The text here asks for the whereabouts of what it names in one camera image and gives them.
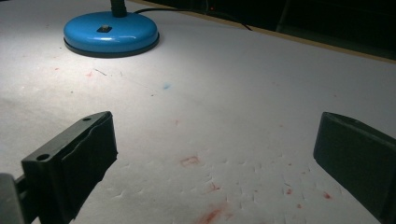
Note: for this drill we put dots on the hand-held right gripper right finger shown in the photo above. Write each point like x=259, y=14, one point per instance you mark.
x=358, y=158

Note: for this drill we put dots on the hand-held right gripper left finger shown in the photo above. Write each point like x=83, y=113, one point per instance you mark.
x=71, y=165

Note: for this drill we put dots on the blue desk lamp base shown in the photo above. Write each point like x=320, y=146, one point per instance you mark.
x=110, y=32

